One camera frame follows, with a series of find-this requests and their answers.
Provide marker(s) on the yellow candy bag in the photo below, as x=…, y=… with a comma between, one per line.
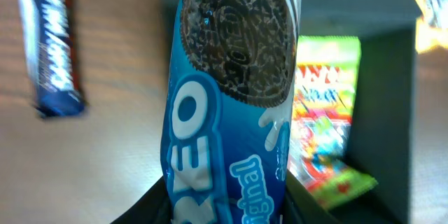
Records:
x=431, y=26

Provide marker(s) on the dark blue Dairy Milk bar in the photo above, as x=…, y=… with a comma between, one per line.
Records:
x=52, y=63

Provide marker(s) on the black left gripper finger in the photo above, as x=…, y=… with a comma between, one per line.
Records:
x=154, y=207

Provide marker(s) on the green Haribo gummy bag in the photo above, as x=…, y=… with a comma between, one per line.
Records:
x=324, y=96

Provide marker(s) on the dark green open gift box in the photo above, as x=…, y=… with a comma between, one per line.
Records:
x=379, y=142

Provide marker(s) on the blue Oreo cookie pack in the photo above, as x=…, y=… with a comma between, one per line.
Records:
x=227, y=120

